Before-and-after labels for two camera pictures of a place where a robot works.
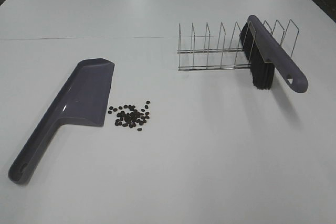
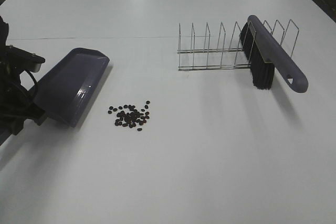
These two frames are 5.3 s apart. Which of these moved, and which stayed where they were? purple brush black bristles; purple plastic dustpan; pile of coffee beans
Moved: purple plastic dustpan
Stayed: pile of coffee beans; purple brush black bristles
